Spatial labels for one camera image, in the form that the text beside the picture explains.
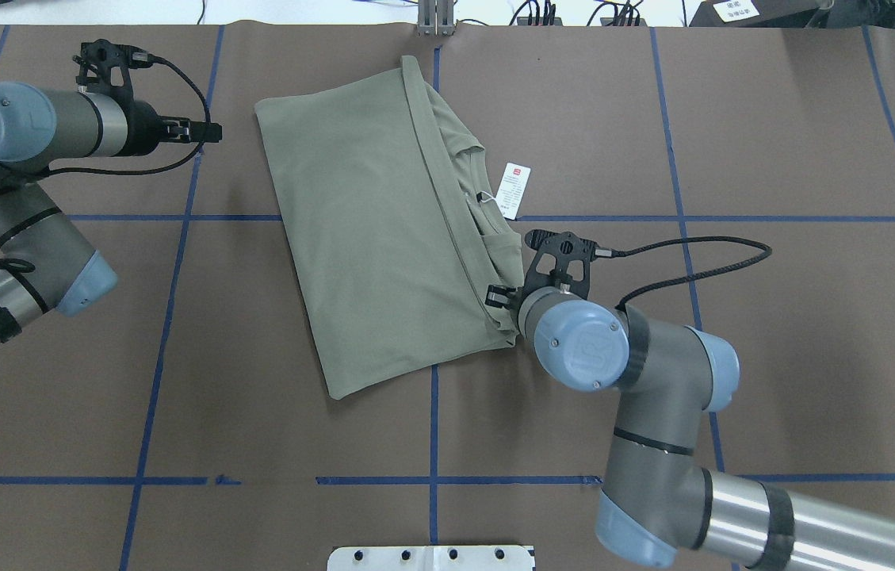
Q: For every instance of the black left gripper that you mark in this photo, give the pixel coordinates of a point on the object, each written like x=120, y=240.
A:
x=142, y=128

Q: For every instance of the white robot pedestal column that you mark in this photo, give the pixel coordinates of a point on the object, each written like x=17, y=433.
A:
x=456, y=557

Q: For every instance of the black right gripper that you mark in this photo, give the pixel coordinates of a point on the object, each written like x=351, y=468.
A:
x=500, y=297

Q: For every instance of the olive green long-sleeve shirt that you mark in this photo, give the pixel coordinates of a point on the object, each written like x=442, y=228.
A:
x=382, y=192

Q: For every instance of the white shirt hang tag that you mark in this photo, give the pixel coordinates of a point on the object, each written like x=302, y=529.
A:
x=511, y=189

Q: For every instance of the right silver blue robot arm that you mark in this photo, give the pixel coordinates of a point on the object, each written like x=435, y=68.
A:
x=656, y=499

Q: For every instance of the aluminium frame post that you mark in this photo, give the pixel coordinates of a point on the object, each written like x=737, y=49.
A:
x=436, y=17

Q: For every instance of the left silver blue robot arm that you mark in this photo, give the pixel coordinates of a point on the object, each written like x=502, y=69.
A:
x=45, y=262

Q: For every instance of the black box white label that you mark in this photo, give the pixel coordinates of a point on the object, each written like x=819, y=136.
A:
x=758, y=14

